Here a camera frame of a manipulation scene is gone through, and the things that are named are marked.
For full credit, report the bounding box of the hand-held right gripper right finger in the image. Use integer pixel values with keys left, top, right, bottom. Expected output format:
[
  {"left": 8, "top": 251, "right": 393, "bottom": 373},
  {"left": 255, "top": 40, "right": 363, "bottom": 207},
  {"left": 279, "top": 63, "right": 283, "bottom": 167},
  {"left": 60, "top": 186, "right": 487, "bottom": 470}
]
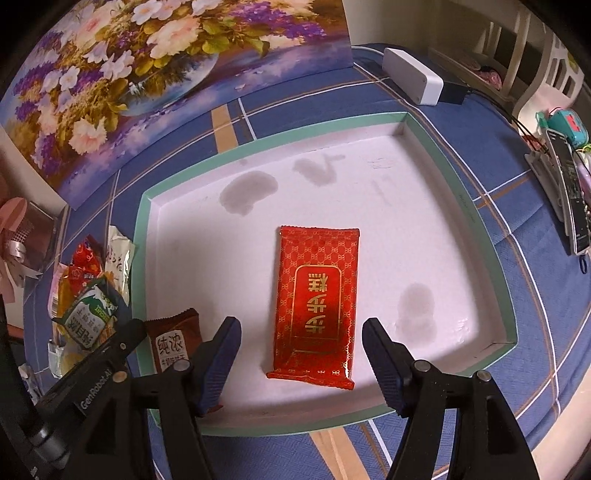
[{"left": 361, "top": 318, "right": 539, "bottom": 480}]

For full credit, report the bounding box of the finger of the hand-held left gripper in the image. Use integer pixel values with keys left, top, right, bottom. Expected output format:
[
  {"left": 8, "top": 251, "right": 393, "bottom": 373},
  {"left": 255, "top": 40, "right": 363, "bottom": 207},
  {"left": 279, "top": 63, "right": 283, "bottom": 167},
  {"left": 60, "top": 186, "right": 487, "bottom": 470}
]
[{"left": 37, "top": 318, "right": 147, "bottom": 418}]

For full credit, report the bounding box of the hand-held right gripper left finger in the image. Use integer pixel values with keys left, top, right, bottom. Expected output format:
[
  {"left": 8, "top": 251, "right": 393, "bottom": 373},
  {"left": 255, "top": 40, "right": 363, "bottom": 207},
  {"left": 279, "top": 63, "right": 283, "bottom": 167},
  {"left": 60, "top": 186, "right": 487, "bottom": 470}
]
[{"left": 69, "top": 316, "right": 242, "bottom": 480}]

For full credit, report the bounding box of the green and white snack packet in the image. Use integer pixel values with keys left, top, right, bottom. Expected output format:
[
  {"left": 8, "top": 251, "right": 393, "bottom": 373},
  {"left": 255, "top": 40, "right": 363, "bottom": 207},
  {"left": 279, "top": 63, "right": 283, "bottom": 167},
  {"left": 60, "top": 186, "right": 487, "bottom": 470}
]
[{"left": 52, "top": 277, "right": 132, "bottom": 352}]

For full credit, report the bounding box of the brown snack packet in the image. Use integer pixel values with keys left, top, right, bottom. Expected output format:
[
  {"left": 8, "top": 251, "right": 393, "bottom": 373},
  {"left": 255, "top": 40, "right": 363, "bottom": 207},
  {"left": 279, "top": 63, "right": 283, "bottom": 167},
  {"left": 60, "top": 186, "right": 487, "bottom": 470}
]
[{"left": 145, "top": 308, "right": 223, "bottom": 414}]

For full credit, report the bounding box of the red gold-patterned snack packet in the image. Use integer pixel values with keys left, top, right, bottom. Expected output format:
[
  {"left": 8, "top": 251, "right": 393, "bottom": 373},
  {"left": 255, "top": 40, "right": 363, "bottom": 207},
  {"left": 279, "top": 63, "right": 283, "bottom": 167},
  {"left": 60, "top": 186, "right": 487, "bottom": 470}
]
[{"left": 266, "top": 225, "right": 361, "bottom": 391}]

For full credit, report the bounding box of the white box with green rim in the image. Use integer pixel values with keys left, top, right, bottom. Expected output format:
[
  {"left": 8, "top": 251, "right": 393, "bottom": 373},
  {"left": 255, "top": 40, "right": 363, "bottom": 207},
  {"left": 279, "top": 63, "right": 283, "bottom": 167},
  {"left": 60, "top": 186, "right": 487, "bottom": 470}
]
[{"left": 136, "top": 111, "right": 518, "bottom": 437}]

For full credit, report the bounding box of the orange-yellow snack packet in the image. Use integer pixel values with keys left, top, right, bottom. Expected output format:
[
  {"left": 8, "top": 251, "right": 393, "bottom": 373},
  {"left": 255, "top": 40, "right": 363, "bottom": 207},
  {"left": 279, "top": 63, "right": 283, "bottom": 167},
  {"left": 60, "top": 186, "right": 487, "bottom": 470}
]
[{"left": 50, "top": 265, "right": 86, "bottom": 325}]

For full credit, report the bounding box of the pink desk fan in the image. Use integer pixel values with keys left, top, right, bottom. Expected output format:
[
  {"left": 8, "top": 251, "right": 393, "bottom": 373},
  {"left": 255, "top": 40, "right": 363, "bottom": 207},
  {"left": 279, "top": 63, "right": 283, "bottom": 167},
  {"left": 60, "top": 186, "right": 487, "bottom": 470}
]
[{"left": 0, "top": 196, "right": 70, "bottom": 296}]

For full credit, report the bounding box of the blue plaid cloth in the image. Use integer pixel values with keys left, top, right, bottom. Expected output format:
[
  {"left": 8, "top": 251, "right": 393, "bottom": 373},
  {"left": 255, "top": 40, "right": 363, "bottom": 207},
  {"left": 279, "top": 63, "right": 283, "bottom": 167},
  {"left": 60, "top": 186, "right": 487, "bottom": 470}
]
[{"left": 18, "top": 44, "right": 591, "bottom": 480}]

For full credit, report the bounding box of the black power adapter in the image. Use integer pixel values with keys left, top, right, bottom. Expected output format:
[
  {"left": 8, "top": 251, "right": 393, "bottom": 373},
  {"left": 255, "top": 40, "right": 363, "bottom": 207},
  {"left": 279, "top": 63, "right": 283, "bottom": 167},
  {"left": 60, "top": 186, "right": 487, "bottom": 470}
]
[{"left": 438, "top": 80, "right": 470, "bottom": 105}]

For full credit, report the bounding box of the white rectangular device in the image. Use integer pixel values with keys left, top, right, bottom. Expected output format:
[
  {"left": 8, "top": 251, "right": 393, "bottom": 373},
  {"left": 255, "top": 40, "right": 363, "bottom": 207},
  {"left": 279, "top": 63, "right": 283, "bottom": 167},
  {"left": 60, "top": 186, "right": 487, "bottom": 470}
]
[{"left": 382, "top": 47, "right": 445, "bottom": 106}]

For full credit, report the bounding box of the floral painting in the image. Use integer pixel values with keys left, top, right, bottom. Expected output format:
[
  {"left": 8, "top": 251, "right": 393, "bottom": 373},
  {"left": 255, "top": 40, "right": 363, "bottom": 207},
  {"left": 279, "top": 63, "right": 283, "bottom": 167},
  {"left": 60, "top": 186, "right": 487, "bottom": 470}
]
[{"left": 0, "top": 0, "right": 354, "bottom": 210}]

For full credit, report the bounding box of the teal gadget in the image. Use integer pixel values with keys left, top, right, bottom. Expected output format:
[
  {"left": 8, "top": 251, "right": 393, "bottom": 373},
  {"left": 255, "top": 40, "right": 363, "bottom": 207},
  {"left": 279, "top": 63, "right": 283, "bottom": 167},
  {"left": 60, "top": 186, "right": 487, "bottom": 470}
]
[{"left": 536, "top": 108, "right": 590, "bottom": 151}]

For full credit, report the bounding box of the pink seat cushion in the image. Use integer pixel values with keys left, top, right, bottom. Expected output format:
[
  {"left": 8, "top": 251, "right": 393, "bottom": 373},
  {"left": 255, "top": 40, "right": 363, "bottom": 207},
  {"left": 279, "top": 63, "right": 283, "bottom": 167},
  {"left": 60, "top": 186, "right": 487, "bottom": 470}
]
[{"left": 462, "top": 58, "right": 505, "bottom": 90}]

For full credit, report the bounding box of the white wooden chair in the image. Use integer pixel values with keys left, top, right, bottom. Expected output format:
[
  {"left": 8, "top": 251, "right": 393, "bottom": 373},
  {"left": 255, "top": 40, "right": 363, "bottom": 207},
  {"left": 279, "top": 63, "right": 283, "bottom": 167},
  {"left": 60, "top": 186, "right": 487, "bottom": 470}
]
[{"left": 429, "top": 7, "right": 585, "bottom": 127}]

